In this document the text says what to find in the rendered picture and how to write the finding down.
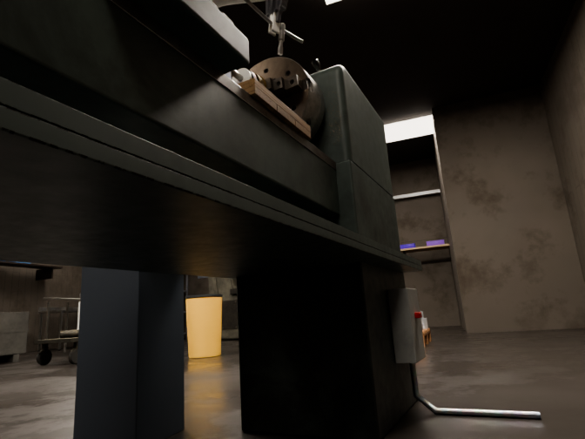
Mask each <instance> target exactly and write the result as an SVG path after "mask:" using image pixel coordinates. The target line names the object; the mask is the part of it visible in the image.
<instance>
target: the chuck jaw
mask: <svg viewBox="0 0 585 439"><path fill-rule="evenodd" d="M265 81H266V89H268V90H269V91H270V92H271V93H272V94H273V95H275V96H276V97H277V98H278V99H279V100H282V99H284V98H288V97H290V96H292V95H294V94H296V93H298V92H301V91H303V90H306V89H308V88H310V89H311V86H310V82H309V80H307V79H304V80H301V79H300V77H299V76H298V75H297V74H296V75H293V76H291V77H289V78H286V79H283V78H282V77H280V78H276V79H274V80H272V79H271V78H267V79H265Z"/></svg>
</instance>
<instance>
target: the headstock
mask: <svg viewBox="0 0 585 439"><path fill-rule="evenodd" d="M310 77H311V78H312V79H313V80H314V81H315V82H316V83H317V85H318V86H319V88H320V89H321V91H322V93H323V97H324V101H325V111H324V117H323V120H322V123H321V125H320V127H319V129H318V131H317V133H316V134H315V136H314V137H313V139H312V140H311V141H310V142H311V143H312V144H313V145H315V146H316V147H317V148H319V149H320V150H321V151H322V152H323V153H324V154H325V155H327V156H328V157H329V158H330V159H332V160H333V161H334V162H336V163H339V162H342V161H346V160H351V161H352V162H353V163H354V164H355V165H356V166H358V167H359V169H360V170H362V171H363V172H364V173H365V174H366V175H367V176H369V177H370V178H371V179H372V180H373V181H374V182H375V183H377V184H378V185H379V186H380V187H381V188H382V189H384V190H385V191H386V192H387V193H388V194H389V195H391V196H392V197H393V190H392V183H391V176H390V169H389V162H388V155H387V142H386V135H385V128H384V123H383V121H382V120H381V118H380V117H379V115H378V114H377V112H376V111H375V110H374V108H373V107H372V106H371V104H370V103H369V102H368V100H367V99H366V97H365V96H364V94H363V93H362V91H361V90H360V88H359V87H358V85H356V83H355V82H354V81H353V79H352V77H351V76H350V74H349V73H348V72H347V70H346V69H345V67H344V66H342V65H335V66H333V67H330V68H327V69H325V70H323V71H318V72H315V73H313V74H311V75H310ZM328 92H329V93H328ZM334 101H335V102H334ZM337 103H338V104H337ZM329 105H330V106H329ZM337 106H339V107H337ZM329 107H330V108H329ZM333 108H334V109H333ZM327 109H328V111H327ZM336 111H337V112H336ZM331 113H332V114H331ZM335 113H336V114H335ZM334 116H335V117H334ZM337 116H338V117H337ZM335 122H336V123H337V124H336V123H335ZM340 125H341V126H340ZM329 129H330V130H329ZM330 132H331V133H330ZM337 134H338V135H337ZM329 135H330V136H329ZM341 135H342V137H341ZM335 143H336V144H335Z"/></svg>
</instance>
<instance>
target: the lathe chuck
mask: <svg viewBox="0 0 585 439"><path fill-rule="evenodd" d="M250 71H252V72H255V73H256V74H258V75H259V76H261V77H262V78H263V79H267V78H271V79H272V80H274V79H276V78H280V77H282V78H283V79H286V78H289V77H291V76H293V75H296V74H297V75H298V76H299V77H300V79H301V80H304V79H307V80H309V82H310V86H311V89H310V88H308V89H306V90H303V91H301V92H298V93H296V94H294V95H292V96H290V97H288V98H284V99H282V100H280V101H282V102H283V103H284V104H285V105H286V106H287V107H289V108H290V109H291V110H292V111H293V112H294V113H296V114H297V115H298V116H299V117H300V118H302V119H303V120H304V121H306V120H307V119H308V118H309V119H310V129H311V131H312V129H313V127H314V126H315V124H316V122H317V119H318V116H319V111H320V94H319V88H318V86H317V85H316V83H315V82H314V80H313V79H312V78H311V77H310V75H309V74H308V73H307V72H306V71H305V70H304V69H303V67H302V66H301V65H300V64H299V63H297V62H296V61H294V60H292V59H290V58H288V57H272V58H268V59H266V60H264V61H262V62H260V63H258V64H256V65H254V66H253V67H252V68H251V69H250Z"/></svg>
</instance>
